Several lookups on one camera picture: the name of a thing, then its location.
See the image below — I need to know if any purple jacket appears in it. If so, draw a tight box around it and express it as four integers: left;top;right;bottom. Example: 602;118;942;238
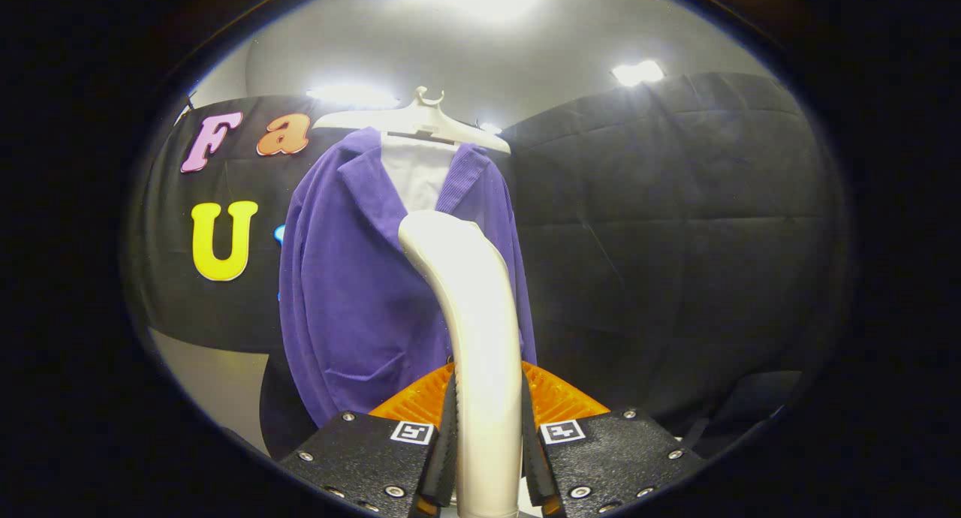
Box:
278;126;538;429

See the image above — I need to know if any black backdrop cloth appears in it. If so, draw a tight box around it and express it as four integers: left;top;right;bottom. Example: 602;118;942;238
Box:
124;71;853;459

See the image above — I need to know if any white garment steamer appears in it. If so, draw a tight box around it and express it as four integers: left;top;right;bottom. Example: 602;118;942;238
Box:
398;210;524;518

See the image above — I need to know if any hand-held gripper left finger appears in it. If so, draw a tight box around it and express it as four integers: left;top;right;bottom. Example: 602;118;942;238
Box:
278;363;460;518

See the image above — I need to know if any grey cabinet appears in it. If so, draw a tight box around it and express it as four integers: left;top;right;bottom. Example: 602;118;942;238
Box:
150;329;273;456

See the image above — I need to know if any rectangular ceiling light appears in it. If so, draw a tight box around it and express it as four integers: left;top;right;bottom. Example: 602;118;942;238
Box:
306;84;400;110

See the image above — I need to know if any white clothes hanger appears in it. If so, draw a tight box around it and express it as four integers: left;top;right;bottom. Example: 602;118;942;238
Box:
312;86;513;155

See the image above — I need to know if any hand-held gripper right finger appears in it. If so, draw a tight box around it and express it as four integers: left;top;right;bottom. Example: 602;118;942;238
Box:
520;360;708;518

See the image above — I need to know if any double strip ceiling light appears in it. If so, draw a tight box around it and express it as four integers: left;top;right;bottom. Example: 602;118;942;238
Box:
610;59;667;88

